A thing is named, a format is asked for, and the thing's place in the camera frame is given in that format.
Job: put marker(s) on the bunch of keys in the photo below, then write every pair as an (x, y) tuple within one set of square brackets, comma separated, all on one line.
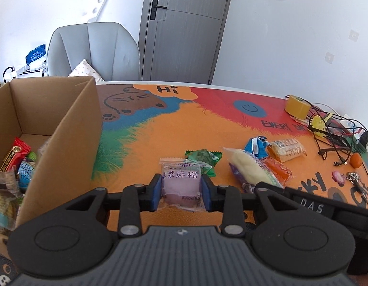
[(359, 186)]

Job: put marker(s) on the small green candy packet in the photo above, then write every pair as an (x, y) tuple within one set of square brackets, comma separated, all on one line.
[(31, 156)]

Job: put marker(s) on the yellow tape roll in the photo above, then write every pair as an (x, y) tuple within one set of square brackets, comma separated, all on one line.
[(297, 106)]

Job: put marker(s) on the dark purple snack packet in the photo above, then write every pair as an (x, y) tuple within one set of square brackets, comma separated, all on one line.
[(236, 172)]

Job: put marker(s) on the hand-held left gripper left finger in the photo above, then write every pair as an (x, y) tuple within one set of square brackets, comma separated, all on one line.
[(155, 192)]

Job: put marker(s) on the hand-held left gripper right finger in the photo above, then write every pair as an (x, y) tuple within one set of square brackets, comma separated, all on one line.
[(206, 192)]

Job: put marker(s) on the yellow crumpled wrapper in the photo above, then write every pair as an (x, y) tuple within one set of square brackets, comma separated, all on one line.
[(319, 122)]

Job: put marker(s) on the cardboard box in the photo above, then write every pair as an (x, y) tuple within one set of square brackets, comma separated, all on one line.
[(67, 131)]

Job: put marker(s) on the grey door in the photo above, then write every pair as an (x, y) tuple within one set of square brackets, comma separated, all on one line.
[(187, 28)]

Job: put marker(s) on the small orange fruit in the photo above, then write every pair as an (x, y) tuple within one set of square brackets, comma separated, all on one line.
[(356, 160)]

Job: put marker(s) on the colourful cat printed tablecloth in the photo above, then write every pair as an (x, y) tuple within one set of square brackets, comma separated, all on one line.
[(172, 125)]

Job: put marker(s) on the blue plastic bag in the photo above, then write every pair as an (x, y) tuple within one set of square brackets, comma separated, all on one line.
[(36, 55)]

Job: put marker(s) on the orange snack packet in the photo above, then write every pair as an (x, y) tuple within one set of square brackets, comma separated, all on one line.
[(278, 171)]

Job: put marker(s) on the white board with holes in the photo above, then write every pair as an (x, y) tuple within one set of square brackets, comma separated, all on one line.
[(97, 6)]

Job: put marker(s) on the small blue snack packet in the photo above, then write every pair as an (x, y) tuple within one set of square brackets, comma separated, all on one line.
[(255, 146)]

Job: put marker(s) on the clear wall hook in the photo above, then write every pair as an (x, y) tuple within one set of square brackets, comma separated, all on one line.
[(330, 57), (354, 35)]

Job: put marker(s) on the black power adapter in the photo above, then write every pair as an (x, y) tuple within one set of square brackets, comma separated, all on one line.
[(365, 138)]

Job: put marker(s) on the white dotted pillow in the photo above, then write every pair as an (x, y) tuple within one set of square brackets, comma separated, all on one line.
[(84, 71)]

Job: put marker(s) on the purple mochi packet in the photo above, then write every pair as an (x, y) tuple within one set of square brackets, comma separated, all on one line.
[(181, 184)]

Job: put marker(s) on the grey upholstered chair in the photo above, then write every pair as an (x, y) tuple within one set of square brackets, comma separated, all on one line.
[(91, 49)]

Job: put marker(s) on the red snack packet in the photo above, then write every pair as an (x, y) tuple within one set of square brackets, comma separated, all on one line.
[(17, 152)]

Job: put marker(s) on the clear wafer biscuit packet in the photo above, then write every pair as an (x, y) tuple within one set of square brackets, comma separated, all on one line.
[(288, 149)]

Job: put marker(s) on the black shoe rack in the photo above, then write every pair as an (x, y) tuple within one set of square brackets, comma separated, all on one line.
[(26, 71)]

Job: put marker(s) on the long yellow snack packet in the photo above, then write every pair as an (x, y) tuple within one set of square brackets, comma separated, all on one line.
[(255, 166)]

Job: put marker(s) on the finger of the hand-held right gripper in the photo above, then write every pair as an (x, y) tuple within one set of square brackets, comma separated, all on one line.
[(280, 191)]

